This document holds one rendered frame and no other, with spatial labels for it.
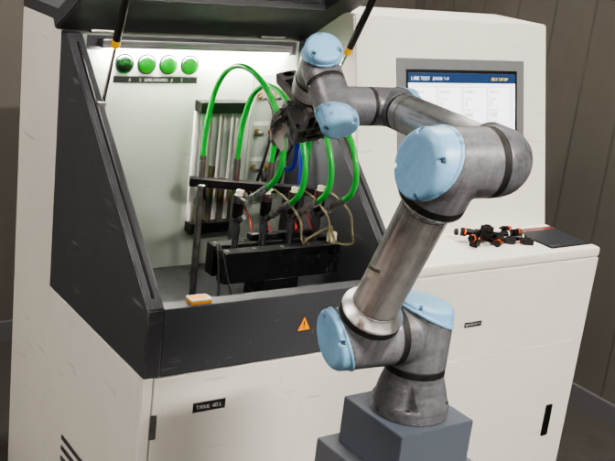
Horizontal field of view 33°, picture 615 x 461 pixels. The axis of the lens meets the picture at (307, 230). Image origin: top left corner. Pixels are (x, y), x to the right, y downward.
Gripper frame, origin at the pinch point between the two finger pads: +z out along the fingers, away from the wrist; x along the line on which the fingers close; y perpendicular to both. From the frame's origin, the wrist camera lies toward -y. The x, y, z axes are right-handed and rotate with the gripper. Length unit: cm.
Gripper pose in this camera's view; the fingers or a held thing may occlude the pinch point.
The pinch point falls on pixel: (290, 135)
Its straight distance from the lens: 228.8
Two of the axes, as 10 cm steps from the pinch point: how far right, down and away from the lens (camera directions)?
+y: 3.3, 8.6, -3.8
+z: -1.8, 4.6, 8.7
